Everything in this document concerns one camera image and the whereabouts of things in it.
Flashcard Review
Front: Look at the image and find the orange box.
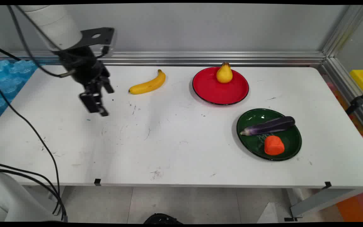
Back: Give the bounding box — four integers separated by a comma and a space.
336, 189, 363, 222

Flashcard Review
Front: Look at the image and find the purple eggplant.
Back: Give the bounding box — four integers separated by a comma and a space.
240, 116, 296, 137

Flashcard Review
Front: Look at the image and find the black round floor object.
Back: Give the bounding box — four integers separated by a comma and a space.
143, 213, 183, 224

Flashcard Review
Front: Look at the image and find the grey table leg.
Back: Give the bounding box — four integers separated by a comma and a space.
290, 189, 358, 218

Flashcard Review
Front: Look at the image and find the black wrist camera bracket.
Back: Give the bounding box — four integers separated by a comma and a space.
81, 27, 116, 51

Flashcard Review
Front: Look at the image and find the black background cable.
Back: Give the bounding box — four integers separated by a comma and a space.
0, 44, 22, 61

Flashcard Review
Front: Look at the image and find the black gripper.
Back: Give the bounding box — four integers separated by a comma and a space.
57, 46, 115, 117

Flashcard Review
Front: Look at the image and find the yellow pear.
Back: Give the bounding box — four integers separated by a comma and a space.
216, 62, 233, 84

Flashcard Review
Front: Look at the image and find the red plate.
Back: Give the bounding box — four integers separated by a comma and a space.
192, 67, 250, 106

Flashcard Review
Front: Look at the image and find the black camera stand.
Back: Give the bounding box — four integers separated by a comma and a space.
345, 84, 363, 115

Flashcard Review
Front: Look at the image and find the blue foam mat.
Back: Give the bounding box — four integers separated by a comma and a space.
0, 59, 43, 128

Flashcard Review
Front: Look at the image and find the upright aluminium frame post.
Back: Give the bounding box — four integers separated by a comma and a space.
322, 5, 363, 58

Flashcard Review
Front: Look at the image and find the long aluminium frame rail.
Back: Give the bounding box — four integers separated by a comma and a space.
0, 50, 327, 67

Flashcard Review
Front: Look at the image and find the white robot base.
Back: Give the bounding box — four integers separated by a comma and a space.
0, 172, 61, 223

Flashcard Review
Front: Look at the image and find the thin black cable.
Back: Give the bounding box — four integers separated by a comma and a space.
7, 5, 76, 78

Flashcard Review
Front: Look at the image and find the dark green plate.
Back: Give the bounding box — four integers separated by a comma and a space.
236, 108, 302, 161

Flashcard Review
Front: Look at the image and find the side aluminium frame rail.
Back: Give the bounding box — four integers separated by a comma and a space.
319, 57, 363, 141

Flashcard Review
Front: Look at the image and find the black base cable bundle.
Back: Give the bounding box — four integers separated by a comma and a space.
0, 163, 67, 221

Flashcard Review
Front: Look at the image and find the yellow banana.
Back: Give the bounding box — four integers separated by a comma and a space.
129, 69, 166, 95

